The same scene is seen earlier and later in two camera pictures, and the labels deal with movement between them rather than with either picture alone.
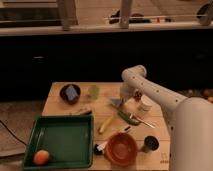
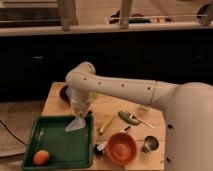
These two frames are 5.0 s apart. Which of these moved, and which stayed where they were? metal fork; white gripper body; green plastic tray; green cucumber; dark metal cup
Moved: white gripper body
Stayed: green plastic tray; dark metal cup; metal fork; green cucumber
